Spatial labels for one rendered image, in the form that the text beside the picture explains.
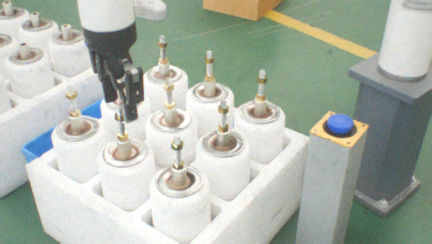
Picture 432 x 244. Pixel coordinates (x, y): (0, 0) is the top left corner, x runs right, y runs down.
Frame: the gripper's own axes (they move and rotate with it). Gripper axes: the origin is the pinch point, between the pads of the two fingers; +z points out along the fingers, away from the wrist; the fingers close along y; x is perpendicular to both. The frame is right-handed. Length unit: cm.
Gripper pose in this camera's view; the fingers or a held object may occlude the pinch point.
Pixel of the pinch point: (119, 103)
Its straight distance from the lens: 80.5
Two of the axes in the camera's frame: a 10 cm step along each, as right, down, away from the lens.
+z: 0.1, 8.1, 5.9
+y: 5.9, 4.7, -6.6
